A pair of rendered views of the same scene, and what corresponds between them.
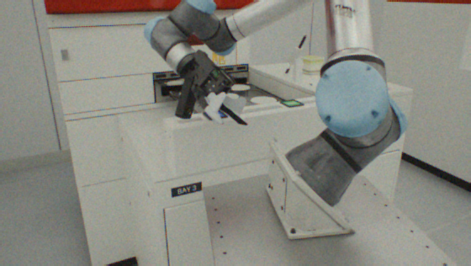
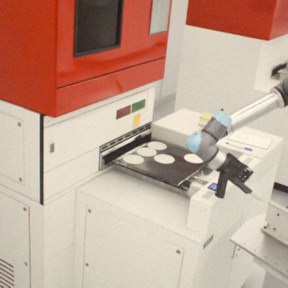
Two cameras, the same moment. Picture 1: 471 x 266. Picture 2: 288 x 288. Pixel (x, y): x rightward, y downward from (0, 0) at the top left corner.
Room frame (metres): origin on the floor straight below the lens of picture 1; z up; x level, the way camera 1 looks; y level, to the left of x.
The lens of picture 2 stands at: (-0.29, 1.25, 1.88)
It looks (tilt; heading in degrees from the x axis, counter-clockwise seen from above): 24 degrees down; 327
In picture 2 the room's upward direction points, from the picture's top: 6 degrees clockwise
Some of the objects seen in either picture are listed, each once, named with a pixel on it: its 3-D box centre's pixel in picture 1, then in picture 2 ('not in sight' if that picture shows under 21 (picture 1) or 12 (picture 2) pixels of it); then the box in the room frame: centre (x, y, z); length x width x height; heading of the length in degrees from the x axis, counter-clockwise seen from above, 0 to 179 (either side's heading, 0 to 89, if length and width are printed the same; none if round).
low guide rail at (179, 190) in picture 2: not in sight; (160, 183); (1.27, 0.11, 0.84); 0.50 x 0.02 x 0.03; 26
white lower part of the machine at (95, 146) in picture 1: (154, 160); (50, 218); (1.80, 0.45, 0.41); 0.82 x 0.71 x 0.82; 116
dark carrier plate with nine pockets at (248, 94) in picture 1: (226, 97); (164, 159); (1.37, 0.03, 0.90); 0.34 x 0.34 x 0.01; 26
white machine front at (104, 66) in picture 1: (161, 61); (105, 134); (1.49, 0.30, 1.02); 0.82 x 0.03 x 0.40; 116
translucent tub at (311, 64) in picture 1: (311, 65); (207, 121); (1.51, -0.33, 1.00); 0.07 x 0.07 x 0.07; 26
